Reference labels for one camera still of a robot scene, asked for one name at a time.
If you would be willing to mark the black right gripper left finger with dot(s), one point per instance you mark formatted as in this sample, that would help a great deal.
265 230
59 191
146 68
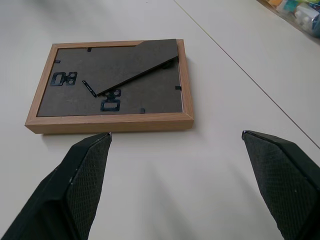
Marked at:
62 195

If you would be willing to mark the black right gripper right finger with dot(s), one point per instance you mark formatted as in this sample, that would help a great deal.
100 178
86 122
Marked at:
282 185

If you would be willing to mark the wooden picture frame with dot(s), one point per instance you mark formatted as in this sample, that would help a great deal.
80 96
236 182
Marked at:
110 82

